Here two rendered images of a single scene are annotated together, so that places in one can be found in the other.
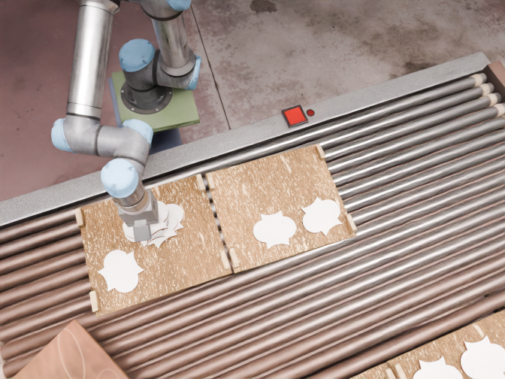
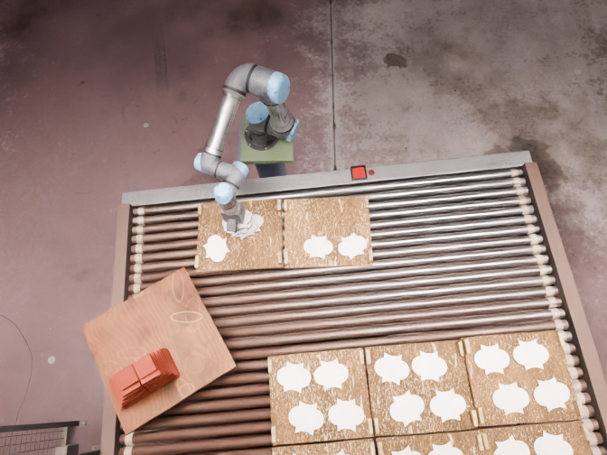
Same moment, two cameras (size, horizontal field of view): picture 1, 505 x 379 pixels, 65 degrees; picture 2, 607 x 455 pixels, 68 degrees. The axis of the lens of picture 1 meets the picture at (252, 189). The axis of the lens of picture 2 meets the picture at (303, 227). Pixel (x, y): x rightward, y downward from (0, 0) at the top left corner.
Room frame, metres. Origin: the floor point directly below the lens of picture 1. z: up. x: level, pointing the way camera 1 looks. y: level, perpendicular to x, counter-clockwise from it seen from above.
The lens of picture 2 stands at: (-0.23, -0.39, 2.94)
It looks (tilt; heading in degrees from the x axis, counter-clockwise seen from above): 68 degrees down; 31
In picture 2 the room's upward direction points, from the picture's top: 9 degrees counter-clockwise
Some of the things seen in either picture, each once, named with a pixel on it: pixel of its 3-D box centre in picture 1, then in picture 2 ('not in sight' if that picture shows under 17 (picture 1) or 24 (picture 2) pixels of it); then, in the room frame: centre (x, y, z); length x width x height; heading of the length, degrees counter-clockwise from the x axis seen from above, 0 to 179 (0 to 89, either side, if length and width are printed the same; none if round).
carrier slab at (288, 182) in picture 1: (279, 204); (327, 231); (0.48, -0.09, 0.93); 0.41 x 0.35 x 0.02; 114
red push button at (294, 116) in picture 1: (294, 116); (359, 172); (0.83, -0.12, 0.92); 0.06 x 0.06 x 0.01; 27
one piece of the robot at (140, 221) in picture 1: (137, 215); (230, 216); (0.31, 0.29, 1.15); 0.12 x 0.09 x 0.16; 14
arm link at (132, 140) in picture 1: (126, 144); (232, 174); (0.44, 0.31, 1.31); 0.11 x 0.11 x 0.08; 89
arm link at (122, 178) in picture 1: (123, 182); (225, 195); (0.34, 0.30, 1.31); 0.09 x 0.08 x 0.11; 179
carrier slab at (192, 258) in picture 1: (152, 241); (239, 235); (0.31, 0.29, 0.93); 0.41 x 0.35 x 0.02; 115
